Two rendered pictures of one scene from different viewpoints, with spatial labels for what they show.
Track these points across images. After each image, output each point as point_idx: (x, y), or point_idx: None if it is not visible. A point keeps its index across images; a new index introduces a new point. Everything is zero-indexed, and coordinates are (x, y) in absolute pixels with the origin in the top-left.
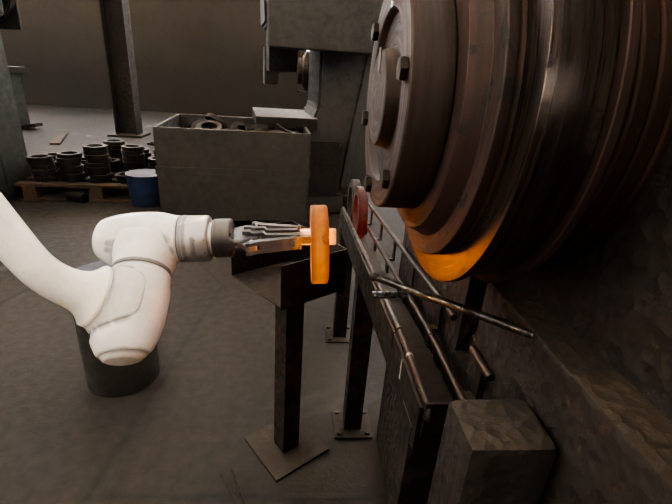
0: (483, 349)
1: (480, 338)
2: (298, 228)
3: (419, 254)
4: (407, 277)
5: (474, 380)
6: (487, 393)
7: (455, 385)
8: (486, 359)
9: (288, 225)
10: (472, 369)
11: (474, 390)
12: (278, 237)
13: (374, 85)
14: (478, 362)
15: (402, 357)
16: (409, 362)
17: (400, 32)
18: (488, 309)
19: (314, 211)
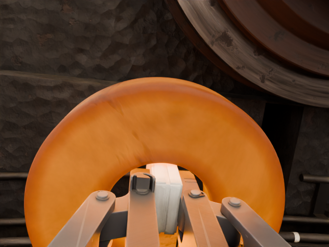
0: (311, 169)
1: (302, 163)
2: (154, 185)
3: (320, 97)
4: (13, 213)
5: (317, 200)
6: (328, 199)
7: (315, 219)
8: (319, 174)
9: (89, 212)
10: (293, 199)
11: (319, 208)
12: (263, 245)
13: None
14: (326, 179)
15: (296, 245)
16: (312, 238)
17: None
18: (312, 130)
19: (210, 91)
